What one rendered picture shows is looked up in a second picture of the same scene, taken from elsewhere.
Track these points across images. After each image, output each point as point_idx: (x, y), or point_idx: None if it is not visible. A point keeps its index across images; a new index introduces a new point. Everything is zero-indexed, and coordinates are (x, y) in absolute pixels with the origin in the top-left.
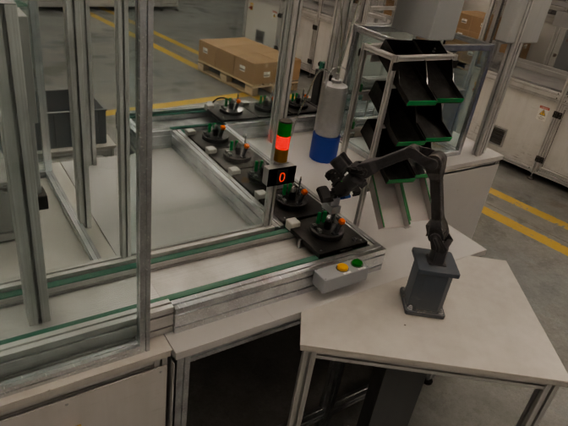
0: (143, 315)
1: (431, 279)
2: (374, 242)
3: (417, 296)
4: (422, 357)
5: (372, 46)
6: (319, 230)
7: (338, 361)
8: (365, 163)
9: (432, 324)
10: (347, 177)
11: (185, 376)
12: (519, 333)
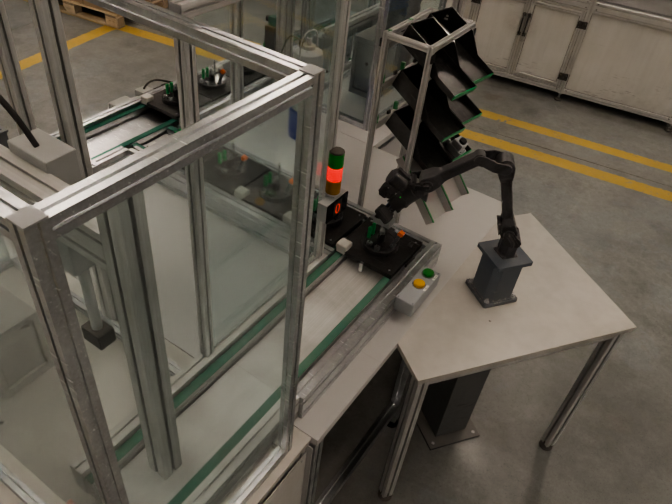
0: (289, 425)
1: (507, 272)
2: (426, 240)
3: (493, 290)
4: (520, 350)
5: (398, 36)
6: (378, 247)
7: (448, 379)
8: (430, 178)
9: (510, 310)
10: (409, 193)
11: (319, 452)
12: (578, 292)
